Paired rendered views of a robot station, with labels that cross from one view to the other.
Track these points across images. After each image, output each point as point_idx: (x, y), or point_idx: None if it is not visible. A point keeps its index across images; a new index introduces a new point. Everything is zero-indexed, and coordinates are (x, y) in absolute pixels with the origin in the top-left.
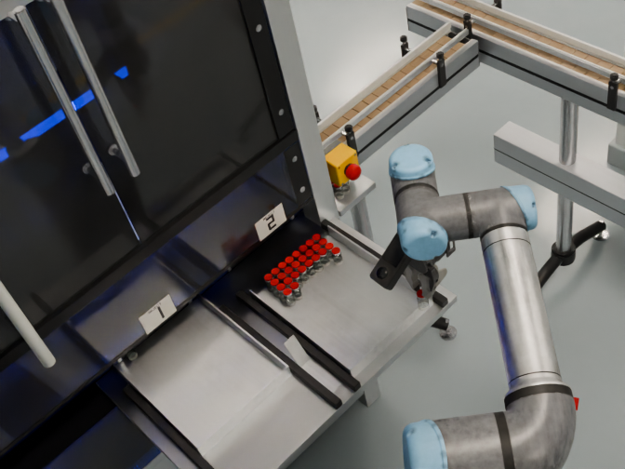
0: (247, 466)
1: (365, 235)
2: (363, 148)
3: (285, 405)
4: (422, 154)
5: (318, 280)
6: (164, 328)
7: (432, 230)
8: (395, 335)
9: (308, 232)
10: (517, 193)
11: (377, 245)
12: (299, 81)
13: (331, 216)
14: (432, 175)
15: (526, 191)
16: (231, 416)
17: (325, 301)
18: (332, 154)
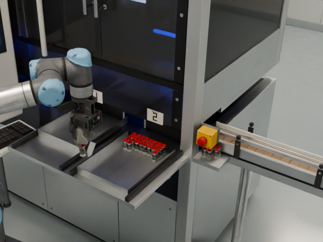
0: (31, 148)
1: (235, 217)
2: (244, 160)
3: (63, 154)
4: (78, 53)
5: (141, 155)
6: (108, 115)
7: (31, 64)
8: (103, 183)
9: (175, 149)
10: (50, 80)
11: (169, 173)
12: (192, 62)
13: (186, 154)
14: (73, 65)
15: (51, 83)
16: (53, 135)
17: (127, 159)
18: (207, 127)
